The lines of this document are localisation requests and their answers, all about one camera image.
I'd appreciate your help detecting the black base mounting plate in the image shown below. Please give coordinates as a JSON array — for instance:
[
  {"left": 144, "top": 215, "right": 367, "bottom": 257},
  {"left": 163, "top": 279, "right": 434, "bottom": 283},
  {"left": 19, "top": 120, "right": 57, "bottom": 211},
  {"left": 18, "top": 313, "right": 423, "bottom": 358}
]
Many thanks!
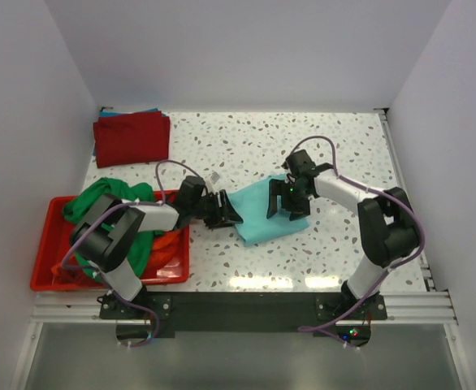
[{"left": 98, "top": 291, "right": 387, "bottom": 340}]

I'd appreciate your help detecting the teal t shirt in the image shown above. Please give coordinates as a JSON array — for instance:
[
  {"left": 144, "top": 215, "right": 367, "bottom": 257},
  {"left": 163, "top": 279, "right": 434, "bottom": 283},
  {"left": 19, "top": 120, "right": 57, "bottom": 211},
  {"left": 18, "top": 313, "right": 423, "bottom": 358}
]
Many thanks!
[{"left": 226, "top": 174, "right": 310, "bottom": 246}]

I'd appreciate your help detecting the orange t shirt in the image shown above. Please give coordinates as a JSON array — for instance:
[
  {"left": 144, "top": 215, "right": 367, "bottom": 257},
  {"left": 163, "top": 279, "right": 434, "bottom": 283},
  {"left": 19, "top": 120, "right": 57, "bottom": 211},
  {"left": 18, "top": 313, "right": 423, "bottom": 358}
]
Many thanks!
[{"left": 51, "top": 229, "right": 189, "bottom": 289}]

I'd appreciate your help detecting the purple cable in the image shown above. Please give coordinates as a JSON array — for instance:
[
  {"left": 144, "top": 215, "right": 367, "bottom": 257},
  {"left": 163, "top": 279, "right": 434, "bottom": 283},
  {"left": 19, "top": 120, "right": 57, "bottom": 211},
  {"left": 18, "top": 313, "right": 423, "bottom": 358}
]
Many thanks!
[
  {"left": 61, "top": 160, "right": 198, "bottom": 349},
  {"left": 297, "top": 136, "right": 426, "bottom": 336}
]

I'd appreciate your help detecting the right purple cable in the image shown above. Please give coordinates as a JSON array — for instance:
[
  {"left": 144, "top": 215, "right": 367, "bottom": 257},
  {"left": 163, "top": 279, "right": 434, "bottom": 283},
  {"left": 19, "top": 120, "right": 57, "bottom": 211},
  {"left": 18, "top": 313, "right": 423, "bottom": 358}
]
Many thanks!
[{"left": 297, "top": 136, "right": 426, "bottom": 336}]

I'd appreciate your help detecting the folded blue t shirt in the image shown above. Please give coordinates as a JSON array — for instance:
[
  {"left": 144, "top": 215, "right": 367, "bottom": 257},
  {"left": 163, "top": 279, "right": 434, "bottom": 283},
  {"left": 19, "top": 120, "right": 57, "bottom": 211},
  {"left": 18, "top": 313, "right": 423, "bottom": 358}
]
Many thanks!
[{"left": 92, "top": 107, "right": 170, "bottom": 156}]

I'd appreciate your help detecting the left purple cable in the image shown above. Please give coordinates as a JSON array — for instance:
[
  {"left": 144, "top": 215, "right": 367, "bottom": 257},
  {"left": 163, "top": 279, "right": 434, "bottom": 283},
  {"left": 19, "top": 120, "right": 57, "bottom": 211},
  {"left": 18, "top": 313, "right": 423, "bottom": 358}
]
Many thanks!
[{"left": 61, "top": 160, "right": 198, "bottom": 349}]

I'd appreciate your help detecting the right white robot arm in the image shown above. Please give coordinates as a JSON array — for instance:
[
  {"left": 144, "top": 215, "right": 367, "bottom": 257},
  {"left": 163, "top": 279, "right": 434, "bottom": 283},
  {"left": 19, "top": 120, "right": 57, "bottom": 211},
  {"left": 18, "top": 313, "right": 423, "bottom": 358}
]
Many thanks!
[{"left": 266, "top": 150, "right": 423, "bottom": 314}]

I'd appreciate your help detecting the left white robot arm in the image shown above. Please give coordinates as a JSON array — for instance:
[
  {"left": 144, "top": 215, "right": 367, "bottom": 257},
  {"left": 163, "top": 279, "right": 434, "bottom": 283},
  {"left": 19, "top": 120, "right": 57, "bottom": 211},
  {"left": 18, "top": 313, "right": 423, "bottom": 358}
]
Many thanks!
[{"left": 69, "top": 175, "right": 243, "bottom": 307}]

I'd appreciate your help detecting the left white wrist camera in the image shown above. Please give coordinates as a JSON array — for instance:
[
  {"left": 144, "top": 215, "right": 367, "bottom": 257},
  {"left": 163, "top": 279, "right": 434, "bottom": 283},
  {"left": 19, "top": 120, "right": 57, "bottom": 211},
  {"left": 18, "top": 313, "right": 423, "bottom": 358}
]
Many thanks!
[{"left": 206, "top": 171, "right": 221, "bottom": 192}]

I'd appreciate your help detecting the folded dark red t shirt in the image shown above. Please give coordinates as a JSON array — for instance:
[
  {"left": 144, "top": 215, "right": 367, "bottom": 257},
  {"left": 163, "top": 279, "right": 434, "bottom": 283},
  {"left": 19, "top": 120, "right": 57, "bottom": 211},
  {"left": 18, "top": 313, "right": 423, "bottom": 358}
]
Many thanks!
[{"left": 93, "top": 111, "right": 171, "bottom": 169}]

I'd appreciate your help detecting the red plastic bin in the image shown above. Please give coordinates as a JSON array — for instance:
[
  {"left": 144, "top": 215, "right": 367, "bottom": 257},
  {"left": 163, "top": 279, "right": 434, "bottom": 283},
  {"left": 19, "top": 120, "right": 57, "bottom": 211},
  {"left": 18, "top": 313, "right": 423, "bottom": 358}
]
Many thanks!
[{"left": 30, "top": 196, "right": 190, "bottom": 292}]

